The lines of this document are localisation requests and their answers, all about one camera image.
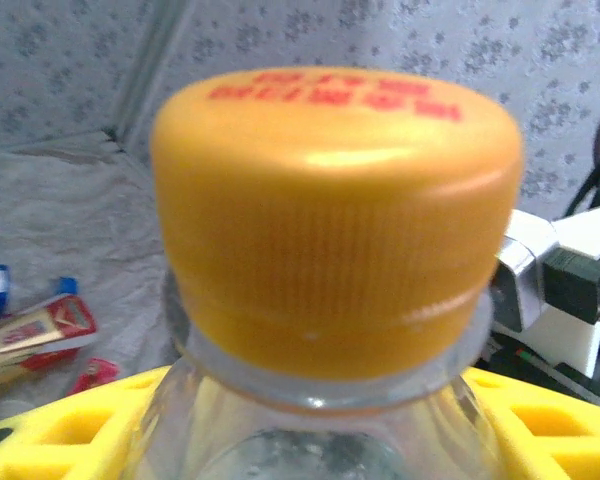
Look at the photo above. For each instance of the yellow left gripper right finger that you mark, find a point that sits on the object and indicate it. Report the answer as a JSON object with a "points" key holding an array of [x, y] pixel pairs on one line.
{"points": [[555, 440]]}

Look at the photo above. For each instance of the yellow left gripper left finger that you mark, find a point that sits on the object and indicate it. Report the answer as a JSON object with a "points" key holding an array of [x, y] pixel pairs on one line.
{"points": [[55, 440]]}

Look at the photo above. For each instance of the clear bottle orange cap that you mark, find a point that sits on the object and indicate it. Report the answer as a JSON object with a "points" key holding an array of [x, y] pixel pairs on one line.
{"points": [[330, 225]]}

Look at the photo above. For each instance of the grey marbled table cloth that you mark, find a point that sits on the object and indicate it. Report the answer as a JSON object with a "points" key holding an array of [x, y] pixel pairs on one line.
{"points": [[80, 215]]}

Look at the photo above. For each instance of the aluminium frame post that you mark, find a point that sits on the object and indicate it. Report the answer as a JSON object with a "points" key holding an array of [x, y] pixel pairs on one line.
{"points": [[152, 70]]}

